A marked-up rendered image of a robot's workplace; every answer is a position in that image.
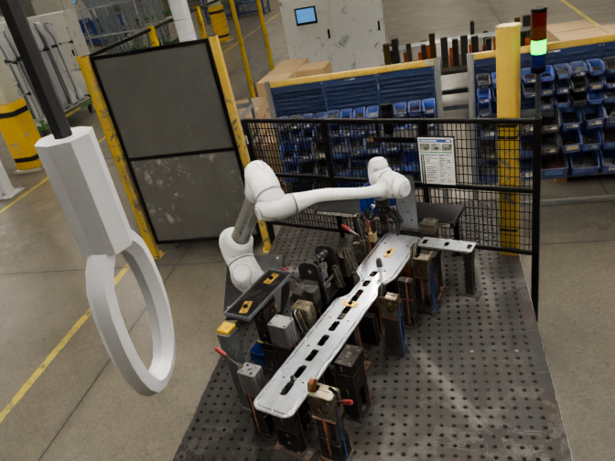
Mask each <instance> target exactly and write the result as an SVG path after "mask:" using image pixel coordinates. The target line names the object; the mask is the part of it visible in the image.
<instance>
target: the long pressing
mask: <svg viewBox="0 0 615 461"><path fill-rule="evenodd" d="M421 240H422V239H421V238H419V237H416V236H407V235H400V234H399V236H396V234H391V233H386V234H384V235H383V236H382V238H381V239H380V240H379V241H378V242H377V244H376V245H375V246H374V247H373V249H372V250H371V251H370V253H369V254H368V255H367V256H366V258H365V259H364V260H363V261H362V263H361V264H360V265H359V267H358V268H357V269H356V271H355V272H356V275H357V276H358V278H359V279H360V281H359V282H358V283H357V284H356V285H355V286H354V288H353V289H352V290H351V292H350V293H349V294H348V295H345V296H341V297H338V298H336V299H334V300H333V301H332V303H331V304H330V305H329V307H328V308H327V309H326V311H325V312H324V313H323V314H322V316H321V317H320V318H319V319H318V321H317V322H316V323H315V325H314V326H313V327H312V328H311V329H310V330H309V331H308V333H307V334H306V335H305V336H304V338H303V339H302V340H301V341H300V343H299V344H298V345H297V347H296V348H295V349H294V350H293V352H292V353H291V354H290V355H289V357H288V358H287V359H286V361H285V362H284V363H283V364H282V366H281V367H280V368H279V369H278V371H277V372H276V373H275V375H274V376H273V377H272V378H271V380H270V381H269V382H267V384H266V385H265V386H264V388H263V389H262V390H261V391H260V393H259V394H258V395H257V396H256V398H255V399H254V408H255V409H256V410H258V411H261V412H264V413H268V414H271V415H273V416H276V417H279V418H283V419H287V418H290V417H292V416H293V415H294V414H295V413H296V412H297V410H298V409H299V407H300V406H301V404H302V403H303V402H304V400H305V399H306V398H307V396H308V381H309V379H310V378H311V377H313V378H315V379H317V382H318V380H319V379H320V378H321V376H322V375H323V373H324V372H325V371H326V369H327V368H328V366H329V364H330V363H331V362H332V361H333V360H334V358H335V357H336V356H337V354H338V353H339V351H340V349H341V348H342V347H343V345H344V344H345V342H346V341H347V340H348V338H349V337H350V335H351V333H352V332H353V331H354V329H355V328H356V327H357V326H358V325H359V323H360V322H361V320H362V318H363V317H364V316H365V314H366V313H367V311H368V310H369V309H370V307H371V306H372V304H373V302H374V301H375V300H376V298H377V292H378V291H377V287H378V285H379V283H384V284H385V285H387V284H389V283H390V282H392V281H393V280H395V279H396V277H397V276H398V274H399V273H400V272H401V271H402V270H403V268H404V267H405V265H406V264H407V262H408V261H409V258H410V246H411V245H412V243H413V242H415V243H417V247H418V243H419V242H421ZM389 248H391V249H394V252H393V253H392V255H391V256H390V257H383V255H384V254H385V252H386V251H387V250H388V249H389ZM378 257H380V258H381V259H382V262H383V266H382V267H377V266H376V258H378ZM372 272H377V274H376V275H375V276H374V277H372V276H370V274H371V273H372ZM377 280H379V281H377ZM365 281H371V282H370V283H369V284H368V286H362V285H363V284H364V282H365ZM359 290H362V291H363V292H362V294H361V295H360V297H359V298H358V299H357V301H356V302H359V303H360V304H359V305H358V306H357V307H352V306H351V309H350V310H349V312H348V313H347V315H346V316H345V317H344V318H343V319H342V320H340V319H337V318H338V316H339V315H340V313H341V312H342V311H343V309H344V308H345V307H346V306H344V305H342V304H341V303H342V302H343V301H344V300H351V299H352V298H353V297H354V296H355V294H356V293H357V292H358V291H359ZM335 321H337V322H340V323H339V325H338V326H337V327H336V329H335V330H334V331H329V328H330V327H331V326H332V324H333V323H334V322H335ZM348 321H349V322H348ZM323 336H329V338H328V340H327V341H326V342H325V344H324V345H323V346H319V345H318V343H319V342H320V340H321V339H322V338H323ZM308 345H309V346H308ZM312 350H317V351H318V353H317V355H316V356H315V357H314V359H313V360H311V361H306V358H307V357H308V355H309V354H310V353H311V351H312ZM300 366H305V367H306V369H305V370H304V371H303V373H302V374H301V375H300V377H299V378H296V377H295V378H296V380H295V381H294V382H292V381H291V380H290V376H291V375H294V374H295V373H296V372H297V370H298V369H299V368H300ZM283 377H284V378H283ZM289 382H291V383H294V385H293V386H292V388H291V389H290V390H289V392H288V393H287V394H286V395H281V394H280V392H281V391H282V390H283V389H284V388H285V386H286V385H287V384H288V383H289ZM302 382H304V383H302Z"/></svg>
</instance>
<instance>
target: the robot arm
mask: <svg viewBox="0 0 615 461"><path fill-rule="evenodd" d="M368 177H369V181H370V184H371V185H370V186H369V187H365V188H322V189H315V190H310V191H304V192H297V193H289V194H285V193H284V192H283V190H282V188H281V187H280V184H279V182H278V179H277V178H276V176H275V173H274V172H273V170H272V169H271V167H270V166H269V165H267V164H266V163H265V162H262V161H259V160H257V161H253V162H251V163H250V164H248V165H247V167H246V168H245V170H244V178H245V180H244V182H245V196H246V197H245V200H244V202H243V206H242V209H241V211H240V214H239V217H238V219H237V221H236V224H235V227H230V228H228V229H226V230H224V231H223V232H222V233H221V235H220V238H219V245H220V249H221V253H222V256H223V258H224V260H225V262H226V263H227V265H228V267H229V269H230V273H231V280H232V283H233V285H234V286H235V287H236V288H237V289H238V290H240V291H241V292H243V293H244V292H245V291H246V290H247V289H248V288H249V287H250V286H251V285H252V284H253V283H254V282H255V281H256V280H257V279H258V278H259V277H260V276H261V275H262V274H263V273H264V272H265V271H266V270H265V271H262V269H261V268H260V266H259V264H258V263H257V261H256V260H255V258H254V254H253V242H254V239H253V236H252V233H253V231H254V227H255V225H256V222H257V221H258V220H261V221H275V220H282V219H285V218H288V217H290V216H292V215H294V214H297V213H298V212H300V211H301V210H303V209H306V208H308V207H310V206H312V205H314V204H316V203H319V202H323V201H332V200H347V199H362V198H374V201H375V205H373V203H372V204H371V206H370V210H369V213H368V215H367V218H366V220H369V221H370V224H371V227H372V233H375V232H376V226H375V220H374V218H375V216H376V215H377V214H378V213H380V214H387V215H388V216H390V217H391V218H392V219H393V221H394V222H395V223H396V224H395V228H396V236H399V234H400V229H401V224H402V223H403V222H404V220H403V218H402V217H401V215H400V213H399V212H398V210H397V208H396V206H395V205H394V206H393V207H391V206H390V198H405V197H407V196H408V195H409V193H410V190H411V186H410V182H409V181H408V179H407V178H406V177H404V176H403V175H401V174H399V173H397V172H394V171H392V170H391V168H390V167H389V166H388V164H387V162H386V160H385V159H384V157H379V156H378V157H374V158H372V159H371V160H370V161H369V165H368ZM374 208H376V209H377V211H376V212H375V213H374V215H373V216H372V217H371V215H372V211H373V209H374ZM392 211H393V212H394V213H392ZM370 217H371V218H370Z"/></svg>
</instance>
